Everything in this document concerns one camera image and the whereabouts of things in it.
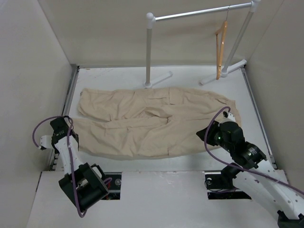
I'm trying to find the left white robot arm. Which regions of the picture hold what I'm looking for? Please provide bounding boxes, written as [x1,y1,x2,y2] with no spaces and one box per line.
[32,115,112,218]

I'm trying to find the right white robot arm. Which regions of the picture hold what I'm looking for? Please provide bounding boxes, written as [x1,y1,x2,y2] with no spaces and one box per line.
[196,119,304,228]

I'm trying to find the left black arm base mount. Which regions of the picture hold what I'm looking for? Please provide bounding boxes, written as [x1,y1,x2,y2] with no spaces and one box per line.
[102,172,122,200]

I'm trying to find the beige trousers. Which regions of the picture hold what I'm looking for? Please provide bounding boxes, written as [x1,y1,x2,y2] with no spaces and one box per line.
[74,87,241,160]

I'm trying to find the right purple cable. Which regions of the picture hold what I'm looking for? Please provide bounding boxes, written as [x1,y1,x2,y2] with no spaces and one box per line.
[203,106,304,197]

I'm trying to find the wooden clothes hanger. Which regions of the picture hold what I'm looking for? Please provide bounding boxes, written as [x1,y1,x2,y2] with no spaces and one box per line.
[215,6,230,80]

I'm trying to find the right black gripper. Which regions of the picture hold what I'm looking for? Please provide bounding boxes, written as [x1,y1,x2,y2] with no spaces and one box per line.
[196,120,233,152]

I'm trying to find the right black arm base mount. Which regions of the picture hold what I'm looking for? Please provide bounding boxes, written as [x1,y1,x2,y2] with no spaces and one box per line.
[204,171,251,200]

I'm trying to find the white and silver clothes rack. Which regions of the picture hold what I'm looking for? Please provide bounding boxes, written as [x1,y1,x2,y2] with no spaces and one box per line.
[143,0,260,88]

